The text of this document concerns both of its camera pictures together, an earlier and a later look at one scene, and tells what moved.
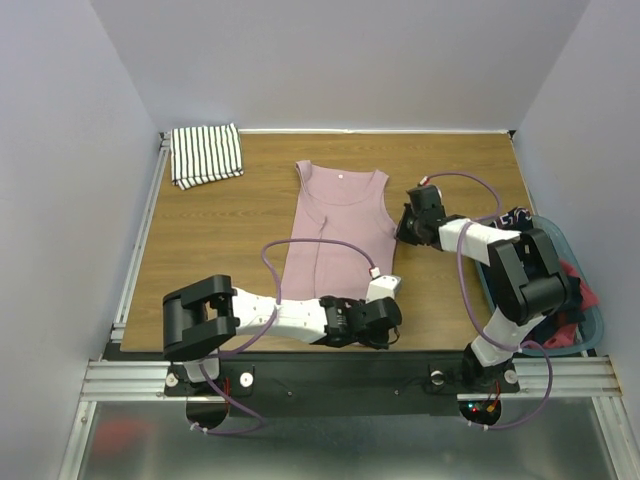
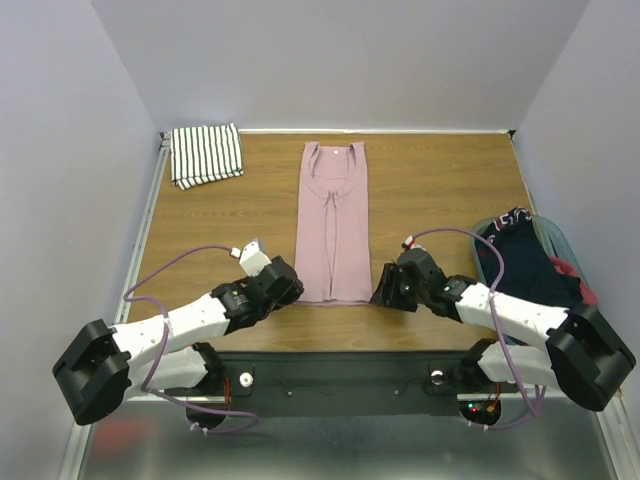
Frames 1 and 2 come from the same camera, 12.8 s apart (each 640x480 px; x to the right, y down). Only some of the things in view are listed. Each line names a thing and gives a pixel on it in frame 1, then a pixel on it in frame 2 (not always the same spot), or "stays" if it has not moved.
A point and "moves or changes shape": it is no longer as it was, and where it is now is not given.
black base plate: [342, 385] stays
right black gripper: [405, 228] → [392, 288]
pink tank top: [342, 206] moves or changes shape
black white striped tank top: [205, 153] stays
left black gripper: [378, 342] → [295, 290]
